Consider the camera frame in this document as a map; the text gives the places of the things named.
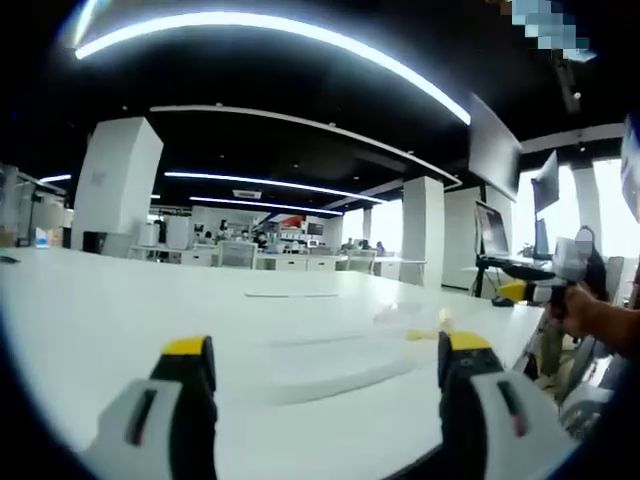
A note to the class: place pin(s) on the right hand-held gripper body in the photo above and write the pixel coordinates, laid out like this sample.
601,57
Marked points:
562,262

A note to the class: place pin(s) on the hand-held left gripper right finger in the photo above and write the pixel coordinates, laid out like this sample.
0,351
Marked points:
480,400

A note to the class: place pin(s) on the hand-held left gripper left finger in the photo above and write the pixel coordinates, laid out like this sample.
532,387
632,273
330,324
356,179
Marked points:
175,400

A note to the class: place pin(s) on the transparent lid with yellow latches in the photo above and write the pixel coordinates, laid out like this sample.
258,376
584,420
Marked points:
425,334

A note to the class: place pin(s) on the transparent storage box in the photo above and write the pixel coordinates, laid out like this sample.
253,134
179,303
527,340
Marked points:
340,370

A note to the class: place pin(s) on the person's right hand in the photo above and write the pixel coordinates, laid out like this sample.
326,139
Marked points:
585,312

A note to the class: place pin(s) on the black computer mouse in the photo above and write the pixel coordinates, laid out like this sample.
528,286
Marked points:
502,301

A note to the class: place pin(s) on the black tripod stand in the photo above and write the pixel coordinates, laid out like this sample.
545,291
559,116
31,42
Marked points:
500,262

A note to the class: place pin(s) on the open laptop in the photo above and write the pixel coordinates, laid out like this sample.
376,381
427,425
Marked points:
492,230

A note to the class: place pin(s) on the small raised monitor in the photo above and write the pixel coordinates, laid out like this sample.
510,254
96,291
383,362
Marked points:
546,182

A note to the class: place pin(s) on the grey office chair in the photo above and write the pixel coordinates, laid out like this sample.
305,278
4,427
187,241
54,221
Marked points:
585,390

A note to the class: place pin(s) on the large dark hanging screen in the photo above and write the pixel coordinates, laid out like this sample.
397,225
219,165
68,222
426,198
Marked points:
492,145

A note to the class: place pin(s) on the white mesh office chair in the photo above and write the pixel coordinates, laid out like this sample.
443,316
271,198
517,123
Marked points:
237,254

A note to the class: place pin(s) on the black bin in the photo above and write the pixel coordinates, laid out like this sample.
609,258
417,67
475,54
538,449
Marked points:
92,242

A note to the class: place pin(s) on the short ceiling light strip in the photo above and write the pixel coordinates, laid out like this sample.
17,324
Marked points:
265,205

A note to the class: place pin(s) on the straight ceiling light strip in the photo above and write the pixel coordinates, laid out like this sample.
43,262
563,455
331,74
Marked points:
275,184

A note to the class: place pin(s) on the long curved ceiling light strip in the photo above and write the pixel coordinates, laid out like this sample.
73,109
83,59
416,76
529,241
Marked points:
280,27

